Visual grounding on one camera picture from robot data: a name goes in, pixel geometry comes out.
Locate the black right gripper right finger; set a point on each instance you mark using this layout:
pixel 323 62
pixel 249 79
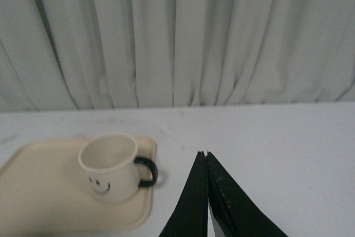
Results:
pixel 235 213

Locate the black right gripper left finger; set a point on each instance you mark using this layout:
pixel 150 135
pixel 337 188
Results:
pixel 189 217

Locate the cream mug with black handle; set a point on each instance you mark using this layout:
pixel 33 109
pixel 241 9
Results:
pixel 115 170

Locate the beige rectangular plastic tray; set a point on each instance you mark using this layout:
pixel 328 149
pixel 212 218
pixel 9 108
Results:
pixel 44 190

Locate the grey-white pleated curtain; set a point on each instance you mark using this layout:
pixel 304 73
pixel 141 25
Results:
pixel 97 54

